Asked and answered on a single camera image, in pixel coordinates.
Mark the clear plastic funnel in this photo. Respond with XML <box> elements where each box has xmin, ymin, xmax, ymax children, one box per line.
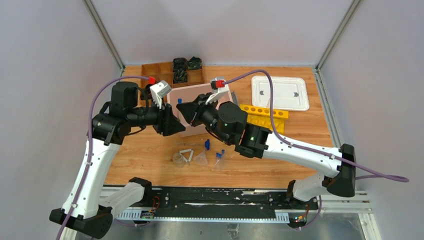
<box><xmin>193</xmin><ymin>147</ymin><xmax>208</xmax><ymax>166</ymax></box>

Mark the white clay triangle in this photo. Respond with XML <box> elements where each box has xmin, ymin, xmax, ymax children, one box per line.
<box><xmin>179</xmin><ymin>148</ymin><xmax>194</xmax><ymax>165</ymax></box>

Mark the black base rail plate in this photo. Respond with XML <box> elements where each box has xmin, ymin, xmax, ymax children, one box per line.
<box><xmin>117</xmin><ymin>186</ymin><xmax>319</xmax><ymax>224</ymax></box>

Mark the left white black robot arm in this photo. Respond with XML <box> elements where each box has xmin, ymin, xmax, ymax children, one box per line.
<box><xmin>49</xmin><ymin>81</ymin><xmax>185</xmax><ymax>240</ymax></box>

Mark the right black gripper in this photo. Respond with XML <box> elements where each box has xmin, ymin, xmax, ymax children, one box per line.
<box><xmin>177</xmin><ymin>92</ymin><xmax>232</xmax><ymax>146</ymax></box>

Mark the pink plastic bin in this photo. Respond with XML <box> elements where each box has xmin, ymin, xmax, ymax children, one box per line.
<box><xmin>167</xmin><ymin>83</ymin><xmax>246</xmax><ymax>145</ymax></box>

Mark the blue capped glass rod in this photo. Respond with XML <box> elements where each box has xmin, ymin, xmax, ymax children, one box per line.
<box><xmin>176</xmin><ymin>138</ymin><xmax>211</xmax><ymax>151</ymax></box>

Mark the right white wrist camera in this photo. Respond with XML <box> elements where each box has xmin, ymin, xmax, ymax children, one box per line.
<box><xmin>205</xmin><ymin>77</ymin><xmax>230</xmax><ymax>105</ymax></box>

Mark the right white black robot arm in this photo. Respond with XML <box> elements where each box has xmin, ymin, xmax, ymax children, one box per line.
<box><xmin>176</xmin><ymin>93</ymin><xmax>356</xmax><ymax>209</ymax></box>

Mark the small glass beaker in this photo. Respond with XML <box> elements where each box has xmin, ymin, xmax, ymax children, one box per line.
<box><xmin>172</xmin><ymin>152</ymin><xmax>186</xmax><ymax>168</ymax></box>

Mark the brown compartment tray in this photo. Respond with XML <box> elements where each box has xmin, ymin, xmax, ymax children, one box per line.
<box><xmin>141</xmin><ymin>61</ymin><xmax>205</xmax><ymax>89</ymax></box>

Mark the white plastic lid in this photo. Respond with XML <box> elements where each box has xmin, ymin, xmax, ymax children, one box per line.
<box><xmin>251</xmin><ymin>75</ymin><xmax>310</xmax><ymax>112</ymax></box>

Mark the yellow test tube rack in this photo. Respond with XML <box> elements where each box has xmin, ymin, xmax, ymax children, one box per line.
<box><xmin>239</xmin><ymin>104</ymin><xmax>289</xmax><ymax>135</ymax></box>

